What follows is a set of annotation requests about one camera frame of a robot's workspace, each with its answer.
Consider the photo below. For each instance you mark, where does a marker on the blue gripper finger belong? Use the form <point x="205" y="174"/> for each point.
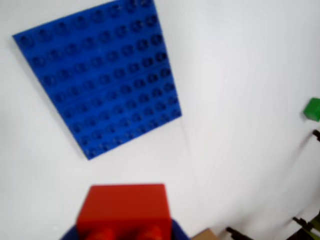
<point x="70" y="233"/>
<point x="178" y="231"/>

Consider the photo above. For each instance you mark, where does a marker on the red 2x2 toy block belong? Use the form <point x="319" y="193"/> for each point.
<point x="125" y="210"/>

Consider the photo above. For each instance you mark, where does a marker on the green toy block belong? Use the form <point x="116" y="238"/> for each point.
<point x="312" y="110"/>

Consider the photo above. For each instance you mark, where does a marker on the white foam board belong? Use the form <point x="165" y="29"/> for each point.
<point x="250" y="75"/>
<point x="37" y="187"/>

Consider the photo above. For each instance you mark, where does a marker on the blue 8x8 studded plate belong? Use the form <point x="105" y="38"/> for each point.
<point x="100" y="80"/>

